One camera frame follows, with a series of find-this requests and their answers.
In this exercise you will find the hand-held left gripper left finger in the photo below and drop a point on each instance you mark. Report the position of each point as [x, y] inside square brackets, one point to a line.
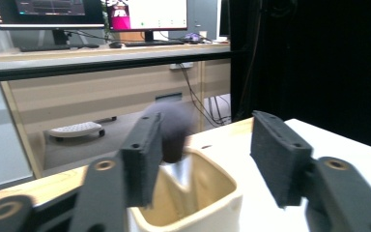
[109, 193]

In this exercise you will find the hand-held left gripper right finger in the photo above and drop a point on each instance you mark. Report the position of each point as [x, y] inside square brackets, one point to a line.
[335, 193]

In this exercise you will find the black makeup brush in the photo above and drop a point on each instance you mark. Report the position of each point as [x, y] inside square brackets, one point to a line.
[175, 135]

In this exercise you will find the cream square cup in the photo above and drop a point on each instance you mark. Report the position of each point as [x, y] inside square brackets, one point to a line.
[206, 193]

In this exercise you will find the light wooden desk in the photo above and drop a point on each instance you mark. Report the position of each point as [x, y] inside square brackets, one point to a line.
[93, 93]

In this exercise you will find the white cabinet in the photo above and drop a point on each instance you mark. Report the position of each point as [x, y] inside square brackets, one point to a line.
[0, 145]

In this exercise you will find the black curtain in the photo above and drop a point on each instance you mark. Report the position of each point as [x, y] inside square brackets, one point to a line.
[319, 64]

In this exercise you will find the white power strip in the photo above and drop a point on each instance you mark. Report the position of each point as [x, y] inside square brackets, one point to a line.
[181, 66]

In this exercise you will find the black computer mouse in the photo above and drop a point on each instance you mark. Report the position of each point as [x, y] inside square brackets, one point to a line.
[115, 44]

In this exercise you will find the black keyboard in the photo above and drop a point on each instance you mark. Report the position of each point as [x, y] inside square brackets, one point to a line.
[45, 48]
[154, 43]

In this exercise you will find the white screen monitor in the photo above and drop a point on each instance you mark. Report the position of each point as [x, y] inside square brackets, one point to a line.
[154, 14]

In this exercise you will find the dark screen monitor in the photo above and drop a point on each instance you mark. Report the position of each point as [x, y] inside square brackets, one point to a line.
[48, 13]

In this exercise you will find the black horizontal frame bar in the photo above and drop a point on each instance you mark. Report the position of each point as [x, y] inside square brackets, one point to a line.
[109, 64]

